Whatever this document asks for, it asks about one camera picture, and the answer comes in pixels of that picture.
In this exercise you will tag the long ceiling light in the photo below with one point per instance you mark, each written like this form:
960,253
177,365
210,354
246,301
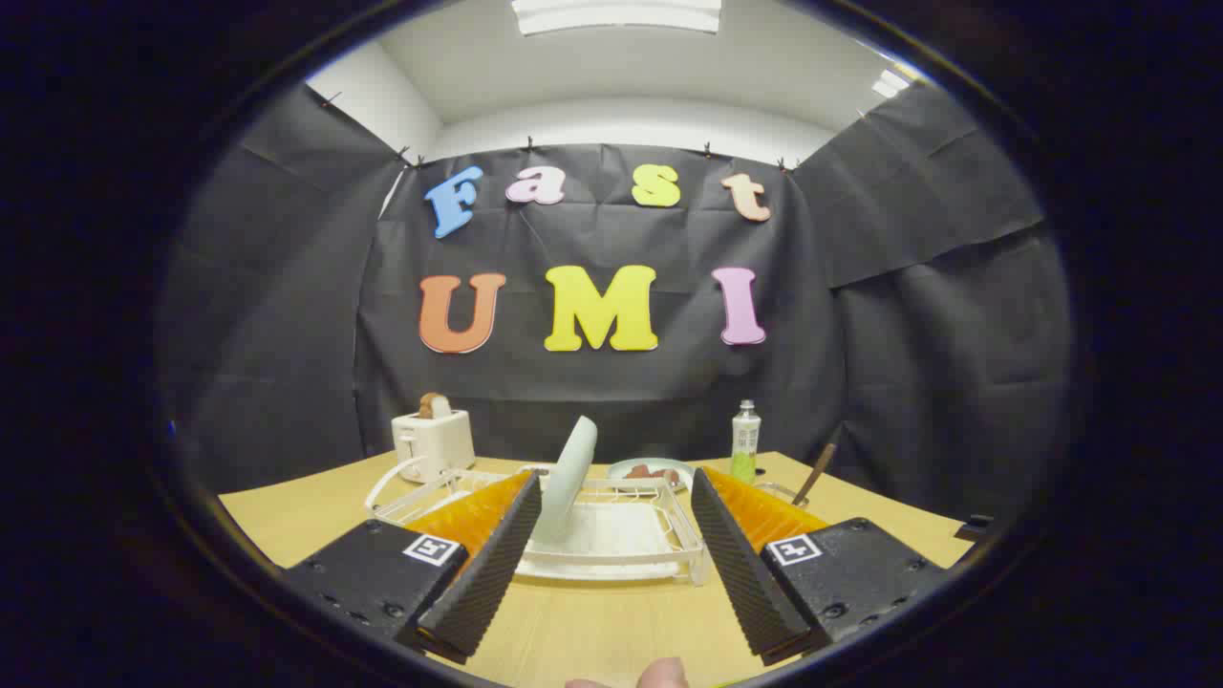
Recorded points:
616,14

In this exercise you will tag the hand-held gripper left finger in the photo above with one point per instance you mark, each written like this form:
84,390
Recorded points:
487,583

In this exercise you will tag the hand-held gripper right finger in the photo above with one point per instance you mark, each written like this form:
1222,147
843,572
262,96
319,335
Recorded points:
745,564

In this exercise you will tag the brown sausage piece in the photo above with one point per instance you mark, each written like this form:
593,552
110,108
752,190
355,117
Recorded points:
638,472
667,475

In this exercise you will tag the pale plate with sausages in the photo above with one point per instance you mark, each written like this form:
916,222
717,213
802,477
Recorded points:
621,470

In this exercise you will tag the black backdrop cloth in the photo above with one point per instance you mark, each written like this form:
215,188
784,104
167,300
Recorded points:
287,334

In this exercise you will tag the bread slice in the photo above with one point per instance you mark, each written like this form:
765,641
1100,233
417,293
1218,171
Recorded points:
433,405

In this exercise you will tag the small ceiling light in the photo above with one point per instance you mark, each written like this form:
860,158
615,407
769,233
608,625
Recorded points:
890,83

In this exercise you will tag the white toaster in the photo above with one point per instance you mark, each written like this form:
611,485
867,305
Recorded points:
435,444

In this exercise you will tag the green drink bottle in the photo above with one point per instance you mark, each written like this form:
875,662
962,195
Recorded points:
745,444

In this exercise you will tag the black table clamp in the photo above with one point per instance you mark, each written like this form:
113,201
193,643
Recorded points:
975,527

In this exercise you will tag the pale green plate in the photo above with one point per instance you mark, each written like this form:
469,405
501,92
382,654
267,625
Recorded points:
568,478

